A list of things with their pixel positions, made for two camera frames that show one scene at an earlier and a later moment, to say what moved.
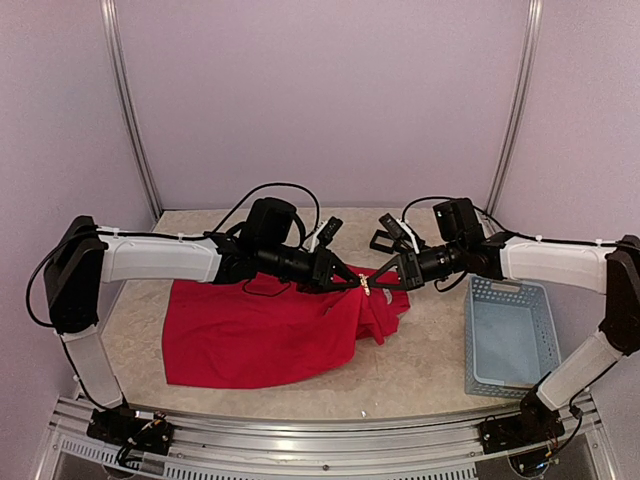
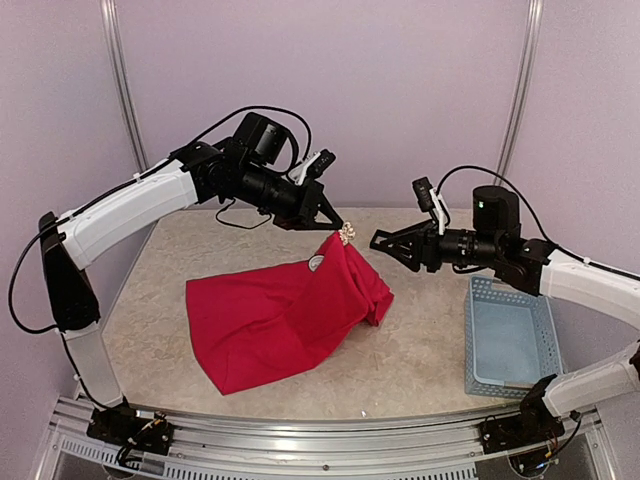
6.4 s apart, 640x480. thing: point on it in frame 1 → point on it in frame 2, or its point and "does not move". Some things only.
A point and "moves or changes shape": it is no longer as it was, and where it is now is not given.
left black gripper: x=320 y=280 → x=304 y=216
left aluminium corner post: x=110 y=23 does not move
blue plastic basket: x=511 y=340 does not move
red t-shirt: x=219 y=334 moves or changes shape
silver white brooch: x=364 y=283 → x=347 y=233
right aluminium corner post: x=528 y=82 does not move
